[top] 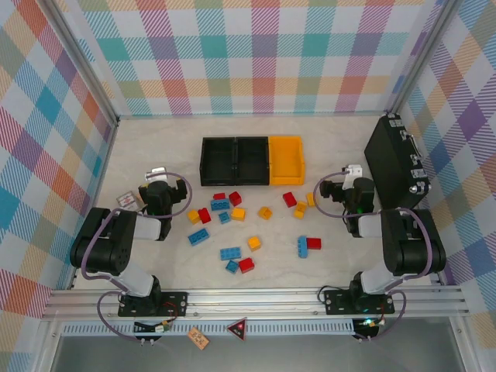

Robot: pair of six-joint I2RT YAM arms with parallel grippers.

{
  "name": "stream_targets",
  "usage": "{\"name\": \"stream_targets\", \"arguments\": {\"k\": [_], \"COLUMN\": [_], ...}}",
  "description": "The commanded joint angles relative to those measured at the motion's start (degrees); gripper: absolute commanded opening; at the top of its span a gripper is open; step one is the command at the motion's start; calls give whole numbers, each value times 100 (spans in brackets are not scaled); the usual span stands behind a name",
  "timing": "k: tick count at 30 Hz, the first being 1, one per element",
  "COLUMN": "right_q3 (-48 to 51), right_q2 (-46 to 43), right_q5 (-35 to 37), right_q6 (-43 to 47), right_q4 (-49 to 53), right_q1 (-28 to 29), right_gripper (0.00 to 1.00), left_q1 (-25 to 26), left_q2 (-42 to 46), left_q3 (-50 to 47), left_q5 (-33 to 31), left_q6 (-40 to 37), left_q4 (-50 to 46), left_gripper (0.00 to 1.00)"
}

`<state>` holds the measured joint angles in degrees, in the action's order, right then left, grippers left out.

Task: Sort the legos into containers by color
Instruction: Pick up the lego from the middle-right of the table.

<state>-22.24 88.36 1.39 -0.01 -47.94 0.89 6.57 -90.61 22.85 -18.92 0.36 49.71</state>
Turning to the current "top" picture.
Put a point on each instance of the long blue lego brick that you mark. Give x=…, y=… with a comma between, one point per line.
x=198, y=236
x=231, y=253
x=219, y=205
x=302, y=246

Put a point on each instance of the small blue lego brick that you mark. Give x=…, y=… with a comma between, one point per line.
x=231, y=266
x=223, y=218

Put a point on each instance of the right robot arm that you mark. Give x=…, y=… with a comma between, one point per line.
x=410, y=240

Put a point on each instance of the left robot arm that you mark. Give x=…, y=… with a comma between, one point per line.
x=108, y=240

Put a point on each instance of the white red small card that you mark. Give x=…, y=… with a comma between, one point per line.
x=126, y=201

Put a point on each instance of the black hard case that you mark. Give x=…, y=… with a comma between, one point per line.
x=387, y=162

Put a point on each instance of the yellow plastic bin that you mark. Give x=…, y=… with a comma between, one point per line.
x=286, y=162

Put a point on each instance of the orange tag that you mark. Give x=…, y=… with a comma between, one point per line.
x=198, y=337

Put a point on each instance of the red triangle sign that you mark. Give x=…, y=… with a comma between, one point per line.
x=237, y=328

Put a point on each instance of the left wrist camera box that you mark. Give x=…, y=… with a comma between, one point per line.
x=157, y=173

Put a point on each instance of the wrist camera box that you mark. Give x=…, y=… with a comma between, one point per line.
x=157, y=173
x=354, y=172

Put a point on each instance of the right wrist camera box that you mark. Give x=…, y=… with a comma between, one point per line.
x=354, y=172

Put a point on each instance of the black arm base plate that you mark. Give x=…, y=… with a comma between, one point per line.
x=174, y=304
x=337, y=302

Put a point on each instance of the aluminium side rail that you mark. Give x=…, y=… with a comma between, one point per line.
x=436, y=280

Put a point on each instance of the black power connector bracket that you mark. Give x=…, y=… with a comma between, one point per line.
x=368, y=323
x=160, y=327

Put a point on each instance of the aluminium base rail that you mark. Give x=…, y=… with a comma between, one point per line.
x=252, y=300

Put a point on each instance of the aluminium frame post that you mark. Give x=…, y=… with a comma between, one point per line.
x=421, y=58
x=88, y=66

